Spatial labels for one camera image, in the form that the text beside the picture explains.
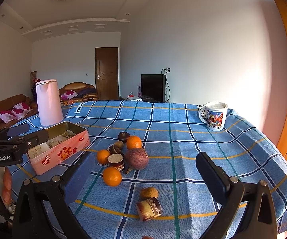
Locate orange mandarin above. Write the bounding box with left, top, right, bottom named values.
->
left=102, top=167, right=122, bottom=187
left=126, top=135, right=142, bottom=150
left=97, top=149, right=111, bottom=165

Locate dark water chestnut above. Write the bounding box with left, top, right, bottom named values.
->
left=118, top=132, right=130, bottom=144

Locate purple passion fruit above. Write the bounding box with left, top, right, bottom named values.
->
left=124, top=148, right=149, bottom=170

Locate small brown longan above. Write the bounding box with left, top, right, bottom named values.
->
left=140, top=187, right=159, bottom=200
left=114, top=141, right=124, bottom=149

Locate dark brown room door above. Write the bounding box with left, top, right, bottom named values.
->
left=95, top=48, right=119, bottom=100

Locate pink flowered cushion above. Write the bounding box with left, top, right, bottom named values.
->
left=0, top=103, right=33, bottom=124

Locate brown leather sofa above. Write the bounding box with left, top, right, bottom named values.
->
left=0, top=94, right=38, bottom=129

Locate pink electric kettle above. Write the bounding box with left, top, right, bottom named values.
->
left=36, top=79, right=64, bottom=126

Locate pink biscuit tin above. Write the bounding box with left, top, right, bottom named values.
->
left=29, top=121, right=90, bottom=175

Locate paper leaflet in tin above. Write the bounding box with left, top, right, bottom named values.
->
left=28, top=130, right=76, bottom=159

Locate brown leather armchair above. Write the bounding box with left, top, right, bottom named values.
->
left=59, top=82, right=99, bottom=104

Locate white printed mug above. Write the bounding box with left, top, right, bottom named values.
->
left=199, top=101, right=228, bottom=132

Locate blue plaid tablecloth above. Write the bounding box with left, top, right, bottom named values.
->
left=62, top=101, right=287, bottom=238

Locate black television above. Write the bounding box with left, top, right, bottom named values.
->
left=141, top=74, right=166, bottom=103

